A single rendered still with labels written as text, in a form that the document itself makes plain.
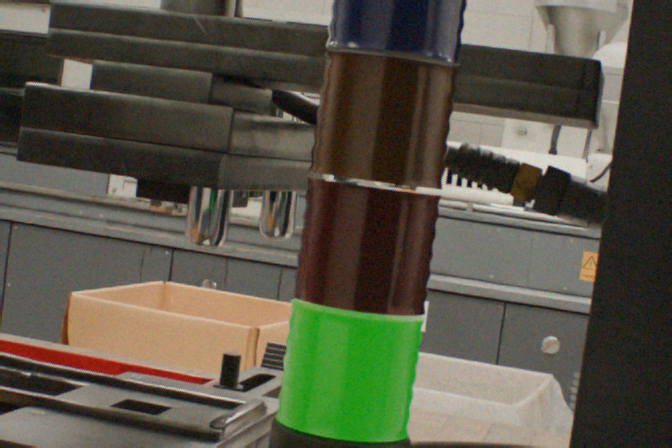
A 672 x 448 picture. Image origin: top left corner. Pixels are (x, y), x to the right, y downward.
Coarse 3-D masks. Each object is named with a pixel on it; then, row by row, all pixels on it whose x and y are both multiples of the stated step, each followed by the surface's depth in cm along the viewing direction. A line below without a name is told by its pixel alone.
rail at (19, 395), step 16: (0, 400) 64; (16, 400) 63; (32, 400) 63; (48, 400) 63; (64, 400) 63; (96, 416) 62; (112, 416) 62; (128, 416) 62; (144, 416) 62; (176, 432) 61; (192, 432) 61; (208, 432) 61
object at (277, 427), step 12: (276, 420) 37; (276, 432) 36; (288, 432) 35; (300, 432) 35; (276, 444) 36; (288, 444) 35; (300, 444) 35; (312, 444) 35; (324, 444) 35; (336, 444) 35; (348, 444) 35; (360, 444) 35; (372, 444) 35; (384, 444) 35; (396, 444) 36; (408, 444) 36
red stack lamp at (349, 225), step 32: (320, 192) 35; (352, 192) 35; (384, 192) 35; (416, 192) 35; (320, 224) 35; (352, 224) 35; (384, 224) 35; (416, 224) 35; (320, 256) 35; (352, 256) 35; (384, 256) 35; (416, 256) 35; (320, 288) 35; (352, 288) 35; (384, 288) 35; (416, 288) 35
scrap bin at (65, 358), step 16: (0, 352) 94; (16, 352) 94; (32, 352) 94; (48, 352) 93; (64, 352) 93; (80, 368) 93; (96, 368) 93; (112, 368) 92; (128, 368) 92; (144, 368) 92; (160, 368) 92; (208, 384) 88
